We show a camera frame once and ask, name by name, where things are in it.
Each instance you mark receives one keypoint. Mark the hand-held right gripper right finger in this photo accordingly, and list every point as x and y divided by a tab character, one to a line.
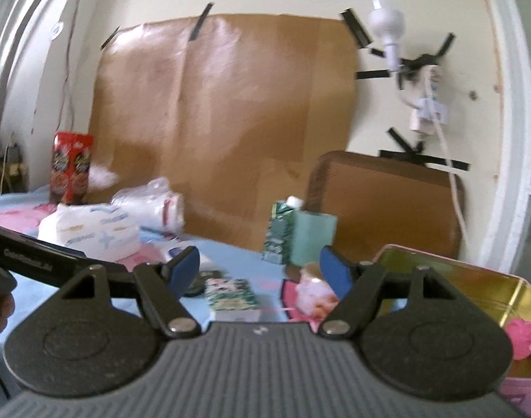
335	270

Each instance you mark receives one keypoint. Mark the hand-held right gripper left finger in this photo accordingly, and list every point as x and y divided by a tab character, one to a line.
185	270

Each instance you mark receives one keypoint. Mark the pink tin box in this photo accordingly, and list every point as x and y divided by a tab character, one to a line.
474	278

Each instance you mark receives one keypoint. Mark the pink fluffy cloth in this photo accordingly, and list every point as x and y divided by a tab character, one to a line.
527	337

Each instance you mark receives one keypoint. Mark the food can with white label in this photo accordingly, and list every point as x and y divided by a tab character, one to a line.
311	291

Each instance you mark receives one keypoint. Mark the pale green cup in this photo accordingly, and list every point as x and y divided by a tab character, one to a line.
313	237

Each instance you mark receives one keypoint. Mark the green printed tissue packet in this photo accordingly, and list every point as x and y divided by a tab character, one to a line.
230	298

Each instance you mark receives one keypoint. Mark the white tissue pack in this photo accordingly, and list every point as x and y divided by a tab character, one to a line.
91	230

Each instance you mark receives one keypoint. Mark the green drink carton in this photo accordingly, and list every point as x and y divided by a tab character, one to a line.
280	230

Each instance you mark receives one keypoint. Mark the white roll in plastic bag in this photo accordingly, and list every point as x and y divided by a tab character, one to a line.
152	204

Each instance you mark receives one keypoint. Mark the brown wooden board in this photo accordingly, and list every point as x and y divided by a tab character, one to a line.
387	200

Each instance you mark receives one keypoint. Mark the red cereal box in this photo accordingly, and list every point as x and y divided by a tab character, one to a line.
71	167

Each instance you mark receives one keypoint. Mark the brown paper sheet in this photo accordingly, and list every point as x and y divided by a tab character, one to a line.
226	130

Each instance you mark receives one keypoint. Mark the black tape strips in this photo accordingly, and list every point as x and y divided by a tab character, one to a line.
370	74

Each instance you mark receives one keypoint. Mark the white light bulb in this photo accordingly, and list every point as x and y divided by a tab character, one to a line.
387	26

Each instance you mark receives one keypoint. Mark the white wall socket adapter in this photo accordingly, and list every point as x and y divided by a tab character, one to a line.
429	113

